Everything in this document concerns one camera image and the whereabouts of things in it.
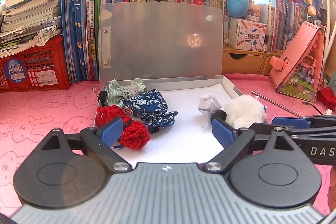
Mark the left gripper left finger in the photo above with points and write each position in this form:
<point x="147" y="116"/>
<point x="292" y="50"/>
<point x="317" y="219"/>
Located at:
<point x="99" y="141"/>

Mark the blue patterned cloth pouch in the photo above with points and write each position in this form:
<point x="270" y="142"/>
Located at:
<point x="152" y="109"/>

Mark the white fluffy plush toy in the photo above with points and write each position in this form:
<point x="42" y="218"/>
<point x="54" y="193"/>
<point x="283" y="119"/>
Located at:
<point x="244" y="111"/>

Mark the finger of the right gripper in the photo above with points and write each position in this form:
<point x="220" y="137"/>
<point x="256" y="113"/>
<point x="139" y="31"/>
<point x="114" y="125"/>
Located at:
<point x="298" y="123"/>

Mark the black round lid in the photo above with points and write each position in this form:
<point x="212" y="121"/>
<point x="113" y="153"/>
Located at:
<point x="219" y="114"/>

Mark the silver cardboard box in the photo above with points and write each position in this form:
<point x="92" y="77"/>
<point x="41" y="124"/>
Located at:
<point x="174" y="48"/>

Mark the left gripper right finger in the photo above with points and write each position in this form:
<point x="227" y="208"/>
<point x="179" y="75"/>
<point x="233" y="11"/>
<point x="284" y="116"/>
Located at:
<point x="235" y="143"/>

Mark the red plastic crate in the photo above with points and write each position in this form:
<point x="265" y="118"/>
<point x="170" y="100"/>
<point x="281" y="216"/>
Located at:
<point x="38" y="68"/>

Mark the black binder clip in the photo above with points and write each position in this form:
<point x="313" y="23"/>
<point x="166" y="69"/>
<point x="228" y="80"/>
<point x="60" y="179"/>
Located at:
<point x="101" y="96"/>

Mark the pink triangular toy house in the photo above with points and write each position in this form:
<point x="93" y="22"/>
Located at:
<point x="297" y="73"/>

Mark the wooden drawer organizer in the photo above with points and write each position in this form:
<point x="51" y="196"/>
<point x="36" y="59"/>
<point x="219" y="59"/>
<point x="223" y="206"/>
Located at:
<point x="246" y="62"/>

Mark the row of upright books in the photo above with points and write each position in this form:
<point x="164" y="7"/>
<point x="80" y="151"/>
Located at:
<point x="80" y="20"/>

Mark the metal rod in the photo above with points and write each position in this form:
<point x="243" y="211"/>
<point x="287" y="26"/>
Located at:
<point x="276" y="104"/>

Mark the green checked cloth scrunchie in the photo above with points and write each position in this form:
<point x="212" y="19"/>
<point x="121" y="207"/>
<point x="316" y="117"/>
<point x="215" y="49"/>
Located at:
<point x="117" y="93"/>

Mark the blue ball plush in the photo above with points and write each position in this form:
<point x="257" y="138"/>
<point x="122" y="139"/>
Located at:
<point x="237" y="8"/>

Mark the white stationery box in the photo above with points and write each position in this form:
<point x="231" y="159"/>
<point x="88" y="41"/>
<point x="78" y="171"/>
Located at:
<point x="247" y="35"/>

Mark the red crocheted pouch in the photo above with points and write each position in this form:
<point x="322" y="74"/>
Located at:
<point x="134" y="136"/>

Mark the stack of books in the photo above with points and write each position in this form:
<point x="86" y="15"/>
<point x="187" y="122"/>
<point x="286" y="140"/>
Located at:
<point x="29" y="23"/>

